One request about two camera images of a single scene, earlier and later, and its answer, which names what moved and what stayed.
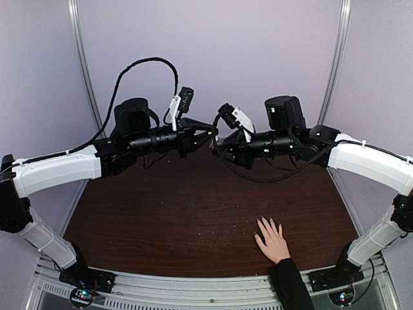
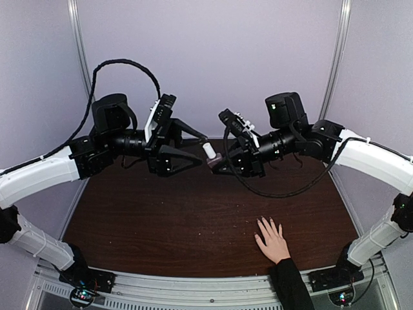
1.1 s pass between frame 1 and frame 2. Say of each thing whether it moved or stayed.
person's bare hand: stayed
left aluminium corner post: stayed
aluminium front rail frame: stayed
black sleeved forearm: stayed
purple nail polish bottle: moved
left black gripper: moved
